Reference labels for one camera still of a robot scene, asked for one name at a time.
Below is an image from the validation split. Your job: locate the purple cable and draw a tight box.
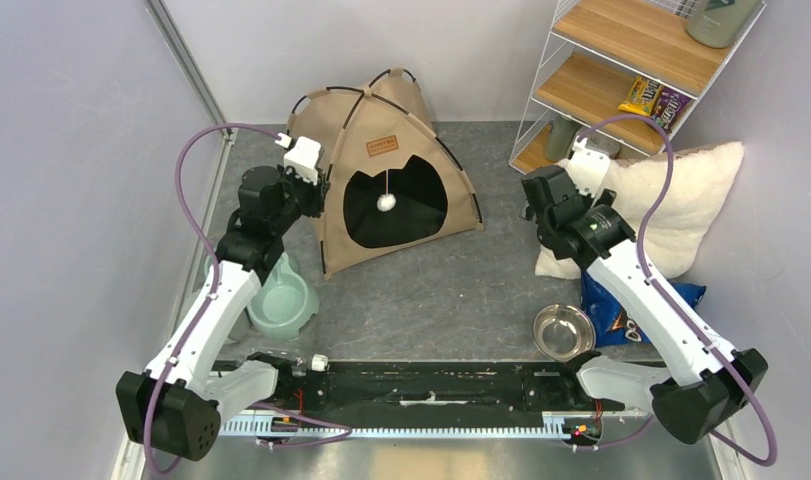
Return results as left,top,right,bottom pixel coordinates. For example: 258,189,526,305
141,123,353,477
573,114,779,468

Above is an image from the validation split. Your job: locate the mint green pet bowl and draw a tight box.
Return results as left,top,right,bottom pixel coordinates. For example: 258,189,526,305
226,253,320,344

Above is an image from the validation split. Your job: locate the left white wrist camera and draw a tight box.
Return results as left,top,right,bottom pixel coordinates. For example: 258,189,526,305
275,133,323,186

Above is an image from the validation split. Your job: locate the white wire wooden shelf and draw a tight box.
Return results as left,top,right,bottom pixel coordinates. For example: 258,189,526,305
508,1,766,173

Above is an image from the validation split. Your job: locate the grey-green jar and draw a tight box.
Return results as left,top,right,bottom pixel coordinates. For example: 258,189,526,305
686,0,762,49

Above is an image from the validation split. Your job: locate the tan fabric pet tent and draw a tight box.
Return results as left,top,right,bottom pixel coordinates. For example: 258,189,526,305
286,68,484,279

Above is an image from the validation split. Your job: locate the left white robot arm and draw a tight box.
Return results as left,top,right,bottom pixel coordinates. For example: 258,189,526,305
116,163,327,461

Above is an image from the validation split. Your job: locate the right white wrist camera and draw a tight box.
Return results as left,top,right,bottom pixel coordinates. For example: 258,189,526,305
565,137,611,199

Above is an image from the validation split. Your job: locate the stainless steel bowl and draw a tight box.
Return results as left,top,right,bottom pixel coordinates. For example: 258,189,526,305
532,304,596,363

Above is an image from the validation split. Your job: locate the white pompom cat toy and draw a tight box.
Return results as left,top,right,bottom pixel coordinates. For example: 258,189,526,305
376,193,397,212

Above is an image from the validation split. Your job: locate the white fluffy pillow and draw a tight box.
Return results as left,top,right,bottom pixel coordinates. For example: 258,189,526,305
534,141,745,281

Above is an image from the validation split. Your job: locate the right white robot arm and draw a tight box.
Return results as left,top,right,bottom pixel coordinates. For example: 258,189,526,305
522,165,768,444

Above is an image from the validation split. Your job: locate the long black tent pole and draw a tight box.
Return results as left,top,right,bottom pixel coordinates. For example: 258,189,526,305
354,68,484,247

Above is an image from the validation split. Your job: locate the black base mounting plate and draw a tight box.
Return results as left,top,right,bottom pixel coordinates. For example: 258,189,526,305
267,361,623,428

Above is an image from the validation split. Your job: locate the green cylinder bottle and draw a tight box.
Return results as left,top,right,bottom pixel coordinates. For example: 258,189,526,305
543,115,581,162

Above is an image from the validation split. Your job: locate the blue Doritos chip bag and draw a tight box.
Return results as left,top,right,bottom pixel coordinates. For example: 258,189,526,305
580,271,708,349

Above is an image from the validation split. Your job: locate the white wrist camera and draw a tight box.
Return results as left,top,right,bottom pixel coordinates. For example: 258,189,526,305
565,137,611,199
275,133,323,186

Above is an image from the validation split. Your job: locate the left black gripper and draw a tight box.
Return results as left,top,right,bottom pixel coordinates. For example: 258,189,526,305
270,156,331,235

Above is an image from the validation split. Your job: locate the yellow M&M's bag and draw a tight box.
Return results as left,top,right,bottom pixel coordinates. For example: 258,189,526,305
618,75,663,117

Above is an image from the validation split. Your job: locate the clear plastic bottle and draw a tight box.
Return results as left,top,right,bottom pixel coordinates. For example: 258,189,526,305
256,351,329,375

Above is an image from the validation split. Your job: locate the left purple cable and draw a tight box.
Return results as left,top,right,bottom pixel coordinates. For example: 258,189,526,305
141,123,353,477

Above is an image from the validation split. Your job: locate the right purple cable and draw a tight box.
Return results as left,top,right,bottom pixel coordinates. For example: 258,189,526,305
573,114,779,468

